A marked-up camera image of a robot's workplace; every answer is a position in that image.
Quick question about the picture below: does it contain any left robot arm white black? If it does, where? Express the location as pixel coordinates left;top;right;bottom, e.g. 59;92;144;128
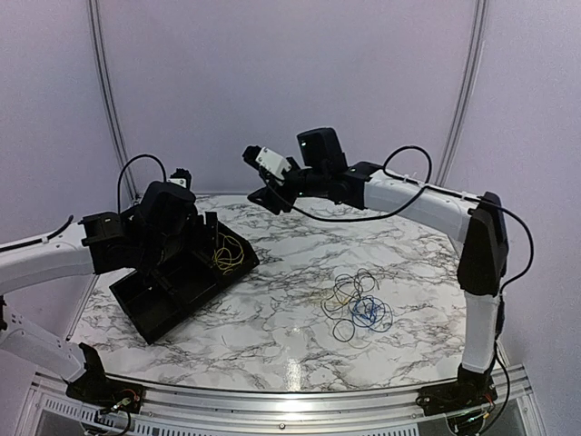
1;173;198;383

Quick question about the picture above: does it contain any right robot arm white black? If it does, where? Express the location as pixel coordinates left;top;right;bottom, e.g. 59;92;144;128
242;127;508;389

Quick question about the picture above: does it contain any black compartment tray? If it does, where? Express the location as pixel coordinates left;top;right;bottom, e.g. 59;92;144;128
109;222;260;344

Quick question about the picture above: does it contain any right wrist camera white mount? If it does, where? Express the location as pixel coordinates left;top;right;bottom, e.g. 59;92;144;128
242;145;292;184

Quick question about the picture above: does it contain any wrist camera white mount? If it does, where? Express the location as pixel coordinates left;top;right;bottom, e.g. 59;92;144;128
242;145;292;184
168;168;192;190

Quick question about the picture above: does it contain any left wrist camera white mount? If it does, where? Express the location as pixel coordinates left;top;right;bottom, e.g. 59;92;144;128
168;168;192;190

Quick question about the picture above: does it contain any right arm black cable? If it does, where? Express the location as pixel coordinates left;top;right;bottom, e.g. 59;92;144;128
281;144;535;292

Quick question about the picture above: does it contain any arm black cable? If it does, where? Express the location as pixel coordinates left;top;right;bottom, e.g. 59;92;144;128
281;144;535;292
0;154;168;251

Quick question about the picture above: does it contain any blue cable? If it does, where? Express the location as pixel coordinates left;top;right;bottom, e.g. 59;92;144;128
347;294;394;333

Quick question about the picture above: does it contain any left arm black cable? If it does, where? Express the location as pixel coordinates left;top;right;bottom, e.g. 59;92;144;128
0;154;168;251

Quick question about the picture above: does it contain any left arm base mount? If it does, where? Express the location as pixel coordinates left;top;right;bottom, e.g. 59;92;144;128
65;372;144;413

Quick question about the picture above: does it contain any left aluminium corner post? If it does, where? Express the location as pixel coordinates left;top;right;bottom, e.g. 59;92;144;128
85;0;140;201

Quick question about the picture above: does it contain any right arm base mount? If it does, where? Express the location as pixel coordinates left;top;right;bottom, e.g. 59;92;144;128
416;351;498;416

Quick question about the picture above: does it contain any aluminium front frame rail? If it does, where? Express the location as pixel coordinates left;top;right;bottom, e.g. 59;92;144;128
14;365;548;435

